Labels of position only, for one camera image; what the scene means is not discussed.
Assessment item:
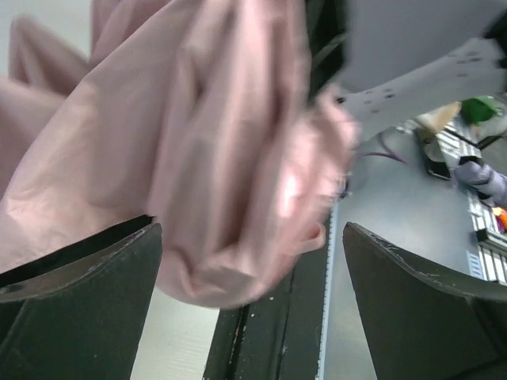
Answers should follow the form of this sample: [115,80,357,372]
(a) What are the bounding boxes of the pink and black folding umbrella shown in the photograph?
[1,1,356,307]

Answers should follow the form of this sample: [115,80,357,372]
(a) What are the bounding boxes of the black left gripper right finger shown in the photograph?
[343,222,506,380]

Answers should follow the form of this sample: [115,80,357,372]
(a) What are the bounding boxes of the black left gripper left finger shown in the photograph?
[1,216,162,379]

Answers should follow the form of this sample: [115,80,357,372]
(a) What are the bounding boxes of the green object in background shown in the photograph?
[461,96,498,125]

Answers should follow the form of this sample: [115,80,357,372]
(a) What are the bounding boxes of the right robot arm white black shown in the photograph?
[307,1,506,135]

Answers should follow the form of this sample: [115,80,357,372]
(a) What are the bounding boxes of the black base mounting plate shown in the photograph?
[201,221,330,380]

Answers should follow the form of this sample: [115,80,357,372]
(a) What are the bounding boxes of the grey slotted cable duct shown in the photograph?
[315,201,339,380]

